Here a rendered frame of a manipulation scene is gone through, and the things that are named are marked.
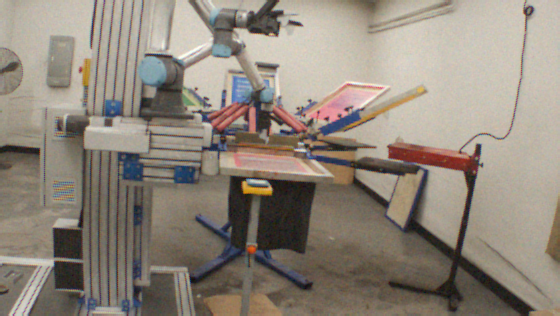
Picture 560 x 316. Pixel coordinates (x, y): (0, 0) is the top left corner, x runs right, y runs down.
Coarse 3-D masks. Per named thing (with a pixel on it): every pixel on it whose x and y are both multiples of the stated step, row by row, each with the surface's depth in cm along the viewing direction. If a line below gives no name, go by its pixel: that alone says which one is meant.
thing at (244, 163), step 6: (234, 156) 274; (240, 156) 277; (246, 156) 279; (252, 156) 282; (258, 156) 285; (264, 156) 287; (234, 162) 254; (240, 162) 256; (246, 162) 258; (252, 162) 260; (258, 162) 262; (264, 162) 265; (258, 168) 244; (264, 168) 246; (270, 168) 248
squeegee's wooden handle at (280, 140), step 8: (240, 136) 279; (248, 136) 280; (256, 136) 281; (272, 136) 282; (280, 136) 283; (288, 136) 284; (272, 144) 283; (280, 144) 284; (288, 144) 284; (296, 144) 285
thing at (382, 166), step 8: (320, 160) 342; (328, 160) 340; (336, 160) 337; (344, 160) 335; (352, 160) 334; (360, 160) 324; (368, 160) 329; (376, 160) 334; (384, 160) 339; (360, 168) 331; (368, 168) 328; (376, 168) 326; (384, 168) 306; (392, 168) 304; (400, 168) 308; (408, 168) 312; (416, 168) 317
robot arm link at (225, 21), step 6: (210, 12) 162; (216, 12) 161; (222, 12) 161; (228, 12) 160; (234, 12) 160; (210, 18) 162; (216, 18) 161; (222, 18) 161; (228, 18) 160; (234, 18) 160; (210, 24) 164; (216, 24) 162; (222, 24) 161; (228, 24) 162; (234, 24) 161
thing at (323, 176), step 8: (224, 152) 263; (248, 152) 294; (256, 152) 295; (264, 152) 295; (272, 152) 296; (280, 152) 297; (288, 152) 298; (224, 160) 236; (304, 160) 286; (312, 160) 271; (224, 168) 218; (232, 168) 218; (240, 168) 220; (248, 168) 222; (312, 168) 262; (320, 168) 246; (248, 176) 220; (256, 176) 221; (264, 176) 221; (272, 176) 222; (280, 176) 222; (288, 176) 223; (296, 176) 224; (304, 176) 224; (312, 176) 225; (320, 176) 225; (328, 176) 226
